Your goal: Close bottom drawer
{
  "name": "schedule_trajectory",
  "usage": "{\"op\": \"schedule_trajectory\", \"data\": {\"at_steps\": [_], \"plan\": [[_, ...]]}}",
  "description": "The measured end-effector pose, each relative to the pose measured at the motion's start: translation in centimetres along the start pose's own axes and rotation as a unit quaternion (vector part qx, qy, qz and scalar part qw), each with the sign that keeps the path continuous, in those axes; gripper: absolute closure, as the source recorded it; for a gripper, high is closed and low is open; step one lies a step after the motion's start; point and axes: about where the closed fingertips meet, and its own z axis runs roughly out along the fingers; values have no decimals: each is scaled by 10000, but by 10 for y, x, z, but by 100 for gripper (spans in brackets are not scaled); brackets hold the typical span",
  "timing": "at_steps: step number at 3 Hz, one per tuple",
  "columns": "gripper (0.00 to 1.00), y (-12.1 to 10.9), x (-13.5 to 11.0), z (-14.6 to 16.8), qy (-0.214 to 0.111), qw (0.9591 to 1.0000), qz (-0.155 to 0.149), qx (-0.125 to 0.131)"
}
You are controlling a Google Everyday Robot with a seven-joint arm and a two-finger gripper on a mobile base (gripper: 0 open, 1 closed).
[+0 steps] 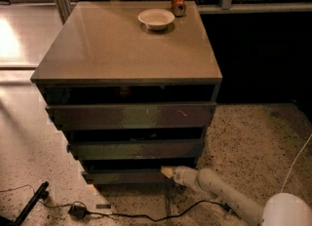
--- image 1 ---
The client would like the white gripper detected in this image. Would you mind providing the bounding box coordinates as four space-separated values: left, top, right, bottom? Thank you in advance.
161 166 198 188

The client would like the grey bottom drawer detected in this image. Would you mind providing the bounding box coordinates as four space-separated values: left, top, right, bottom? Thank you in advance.
82 169 167 185

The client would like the grey drawer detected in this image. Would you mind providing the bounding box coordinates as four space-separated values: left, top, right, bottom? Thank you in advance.
46 102 216 131
82 169 167 185
69 139 204 160

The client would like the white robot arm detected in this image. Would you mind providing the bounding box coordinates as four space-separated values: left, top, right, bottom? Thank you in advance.
161 166 312 226

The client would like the grey top drawer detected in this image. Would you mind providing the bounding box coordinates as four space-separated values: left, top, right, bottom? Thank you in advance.
46 102 216 131

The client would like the grey drawer cabinet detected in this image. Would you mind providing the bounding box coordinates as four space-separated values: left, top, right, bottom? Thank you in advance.
31 2 222 173

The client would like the grey middle drawer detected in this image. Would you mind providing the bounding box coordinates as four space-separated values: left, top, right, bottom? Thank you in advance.
69 139 204 160

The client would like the white bowl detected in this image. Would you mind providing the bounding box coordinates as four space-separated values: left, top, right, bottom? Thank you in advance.
138 9 175 31

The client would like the orange soda can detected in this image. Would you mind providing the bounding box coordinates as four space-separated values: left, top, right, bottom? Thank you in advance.
171 0 186 17

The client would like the black cable with adapter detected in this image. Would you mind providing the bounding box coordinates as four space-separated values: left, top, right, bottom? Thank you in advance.
0 184 235 223

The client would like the white cable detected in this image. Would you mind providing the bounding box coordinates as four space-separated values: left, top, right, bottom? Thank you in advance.
280 132 312 195

